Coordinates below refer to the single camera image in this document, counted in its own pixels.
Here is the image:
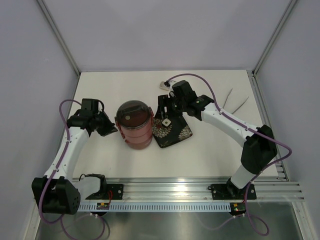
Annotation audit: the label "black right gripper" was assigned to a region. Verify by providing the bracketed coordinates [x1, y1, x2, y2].
[155, 94, 187, 120]

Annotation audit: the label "grey transparent lid red handles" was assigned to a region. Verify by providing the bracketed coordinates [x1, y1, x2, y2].
[114, 100, 152, 130]

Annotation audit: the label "pink bowl with handles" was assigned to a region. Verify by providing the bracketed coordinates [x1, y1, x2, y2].
[121, 130, 152, 145]

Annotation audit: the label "metal food tongs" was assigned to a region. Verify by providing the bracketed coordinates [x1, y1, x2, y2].
[222, 88, 249, 115]

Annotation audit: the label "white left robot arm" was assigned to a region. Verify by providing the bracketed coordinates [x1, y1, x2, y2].
[31, 98, 117, 217]

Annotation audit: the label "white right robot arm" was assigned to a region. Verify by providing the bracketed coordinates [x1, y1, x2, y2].
[158, 80, 278, 198]

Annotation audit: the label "white sushi cube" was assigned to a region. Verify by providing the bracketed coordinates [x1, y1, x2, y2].
[161, 118, 172, 128]

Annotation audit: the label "beige cutlery case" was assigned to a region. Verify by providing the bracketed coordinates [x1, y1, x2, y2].
[159, 81, 172, 92]

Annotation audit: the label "black floral square plate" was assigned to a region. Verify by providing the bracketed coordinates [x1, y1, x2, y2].
[152, 116, 193, 149]

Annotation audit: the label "dark pink bowl front left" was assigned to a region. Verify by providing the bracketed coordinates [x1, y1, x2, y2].
[125, 138, 152, 150]

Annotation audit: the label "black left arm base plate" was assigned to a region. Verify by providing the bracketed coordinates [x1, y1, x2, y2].
[86, 183, 124, 200]

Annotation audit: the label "slotted white cable duct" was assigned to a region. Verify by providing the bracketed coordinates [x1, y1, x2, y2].
[78, 202, 231, 213]

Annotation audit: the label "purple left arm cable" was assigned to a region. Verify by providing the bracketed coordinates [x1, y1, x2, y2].
[37, 99, 112, 238]

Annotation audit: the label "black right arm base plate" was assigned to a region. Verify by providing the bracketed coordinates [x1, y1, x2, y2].
[207, 183, 246, 201]

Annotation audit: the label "left aluminium post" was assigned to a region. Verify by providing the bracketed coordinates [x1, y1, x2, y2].
[36, 0, 81, 78]

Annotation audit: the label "aluminium post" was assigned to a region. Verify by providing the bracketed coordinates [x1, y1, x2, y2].
[36, 0, 81, 78]
[252, 0, 300, 77]

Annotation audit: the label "aluminium front rail frame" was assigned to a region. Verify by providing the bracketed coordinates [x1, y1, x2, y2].
[69, 176, 306, 203]

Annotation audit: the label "right aluminium post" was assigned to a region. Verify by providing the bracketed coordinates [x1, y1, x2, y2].
[252, 0, 300, 77]

